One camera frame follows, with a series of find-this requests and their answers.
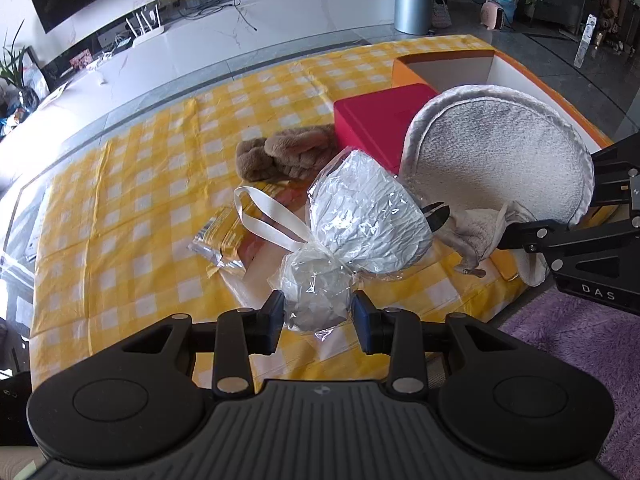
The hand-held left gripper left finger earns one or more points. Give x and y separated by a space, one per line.
272 322

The silver metal trash can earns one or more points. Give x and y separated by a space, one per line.
412 7

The pink space heater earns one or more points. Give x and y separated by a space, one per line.
491 16

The pink photo card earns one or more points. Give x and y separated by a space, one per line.
80 60

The white narrow stand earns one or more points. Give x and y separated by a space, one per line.
586 40

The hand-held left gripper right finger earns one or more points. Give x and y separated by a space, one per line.
365 325

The beige plush cloth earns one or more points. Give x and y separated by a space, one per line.
480 240

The brown plush headband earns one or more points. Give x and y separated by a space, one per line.
290 152

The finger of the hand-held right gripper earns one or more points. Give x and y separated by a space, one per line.
530 235
617 160

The red square box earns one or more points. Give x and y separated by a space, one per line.
370 120

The green plant in glass vase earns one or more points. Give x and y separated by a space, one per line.
15 70

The orange cardboard box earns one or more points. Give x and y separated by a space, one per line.
405 76

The round white plush cushion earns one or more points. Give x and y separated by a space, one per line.
500 160

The yellow checkered tablecloth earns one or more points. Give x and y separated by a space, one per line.
125 210

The yellow plastic packet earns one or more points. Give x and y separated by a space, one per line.
220 240

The white marble media console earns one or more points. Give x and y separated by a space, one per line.
200 47

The white antenna router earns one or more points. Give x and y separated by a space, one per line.
147 35

